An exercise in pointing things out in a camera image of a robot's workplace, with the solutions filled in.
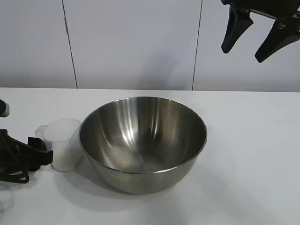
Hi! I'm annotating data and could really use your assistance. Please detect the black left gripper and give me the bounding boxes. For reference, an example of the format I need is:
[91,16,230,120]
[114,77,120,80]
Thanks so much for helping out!
[0,128,53,181]

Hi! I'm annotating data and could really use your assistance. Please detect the clear plastic measuring cup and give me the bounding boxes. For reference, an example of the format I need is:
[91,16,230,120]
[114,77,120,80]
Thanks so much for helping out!
[35,118,83,174]

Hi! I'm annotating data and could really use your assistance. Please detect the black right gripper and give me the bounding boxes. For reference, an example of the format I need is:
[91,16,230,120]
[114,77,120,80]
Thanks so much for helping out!
[221,0,300,63]

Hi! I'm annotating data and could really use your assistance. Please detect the white rice grains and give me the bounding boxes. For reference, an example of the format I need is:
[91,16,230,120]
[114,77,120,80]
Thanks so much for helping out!
[52,150,78,173]

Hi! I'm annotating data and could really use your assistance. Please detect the stainless steel mixing bowl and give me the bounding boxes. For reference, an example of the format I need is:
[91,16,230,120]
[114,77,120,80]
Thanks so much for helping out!
[78,96,208,195]

